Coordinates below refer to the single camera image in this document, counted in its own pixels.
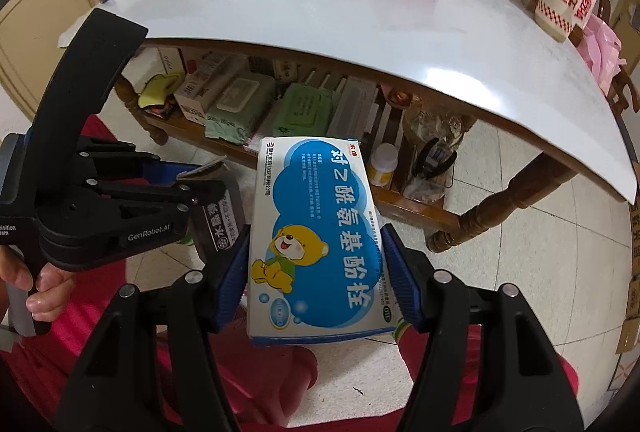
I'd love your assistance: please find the blue cartoon bear medicine box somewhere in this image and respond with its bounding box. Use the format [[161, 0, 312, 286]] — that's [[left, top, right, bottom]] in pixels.
[[246, 136, 403, 349]]

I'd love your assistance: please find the white pill bottle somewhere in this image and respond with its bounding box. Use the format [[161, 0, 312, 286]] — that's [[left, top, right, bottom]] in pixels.
[[368, 142, 400, 187]]

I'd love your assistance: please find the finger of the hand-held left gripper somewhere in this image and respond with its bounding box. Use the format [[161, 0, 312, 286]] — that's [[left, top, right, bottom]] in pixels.
[[70, 179, 228, 233], [74, 136, 206, 185]]

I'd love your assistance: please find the pink plastic bag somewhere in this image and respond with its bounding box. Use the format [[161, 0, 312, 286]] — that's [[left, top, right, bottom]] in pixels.
[[574, 16, 627, 97]]

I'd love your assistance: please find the small black box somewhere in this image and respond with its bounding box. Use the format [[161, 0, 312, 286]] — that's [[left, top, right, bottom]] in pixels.
[[177, 156, 247, 269]]

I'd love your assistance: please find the person's leg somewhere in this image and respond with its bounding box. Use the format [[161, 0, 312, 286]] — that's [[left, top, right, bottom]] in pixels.
[[4, 116, 321, 432], [394, 324, 581, 432]]

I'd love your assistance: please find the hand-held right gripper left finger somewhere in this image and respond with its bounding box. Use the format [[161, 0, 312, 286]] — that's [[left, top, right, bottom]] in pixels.
[[50, 222, 252, 432]]

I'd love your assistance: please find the person's left hand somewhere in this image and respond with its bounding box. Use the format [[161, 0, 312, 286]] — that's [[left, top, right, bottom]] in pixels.
[[0, 239, 77, 315]]

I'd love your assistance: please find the translucent plastic box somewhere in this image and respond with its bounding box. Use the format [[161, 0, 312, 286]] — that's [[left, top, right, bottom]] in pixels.
[[326, 78, 379, 139]]

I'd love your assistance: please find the green wet wipes pack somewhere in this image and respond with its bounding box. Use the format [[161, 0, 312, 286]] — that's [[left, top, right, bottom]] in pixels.
[[252, 82, 337, 139], [204, 72, 277, 145]]

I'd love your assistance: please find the wooden table leg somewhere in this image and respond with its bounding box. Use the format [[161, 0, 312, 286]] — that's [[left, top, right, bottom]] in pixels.
[[114, 74, 170, 147], [426, 151, 577, 253]]

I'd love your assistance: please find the yellow cloth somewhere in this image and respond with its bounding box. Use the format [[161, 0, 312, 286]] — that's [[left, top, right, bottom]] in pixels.
[[137, 74, 184, 109]]

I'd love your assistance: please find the long white carton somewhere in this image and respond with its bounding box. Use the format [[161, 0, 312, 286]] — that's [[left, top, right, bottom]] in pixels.
[[172, 56, 242, 127]]

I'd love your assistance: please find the person's right leg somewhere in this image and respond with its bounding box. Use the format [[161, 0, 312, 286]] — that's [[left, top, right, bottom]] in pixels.
[[394, 324, 581, 432]]

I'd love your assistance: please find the wooden table lower shelf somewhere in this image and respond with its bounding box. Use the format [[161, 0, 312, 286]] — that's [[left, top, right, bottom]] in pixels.
[[142, 109, 463, 237]]

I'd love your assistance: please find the clear plastic bag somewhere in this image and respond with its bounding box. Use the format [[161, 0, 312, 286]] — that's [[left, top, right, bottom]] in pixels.
[[399, 111, 460, 203]]

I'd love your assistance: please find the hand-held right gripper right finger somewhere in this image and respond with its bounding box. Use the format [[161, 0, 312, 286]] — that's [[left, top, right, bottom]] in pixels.
[[380, 224, 587, 432]]

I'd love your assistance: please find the beige cabinet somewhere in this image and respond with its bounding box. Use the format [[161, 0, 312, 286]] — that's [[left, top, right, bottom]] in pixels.
[[0, 0, 123, 115]]

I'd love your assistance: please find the person's left leg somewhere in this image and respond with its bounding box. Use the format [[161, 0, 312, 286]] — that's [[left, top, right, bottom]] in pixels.
[[4, 116, 321, 432]]

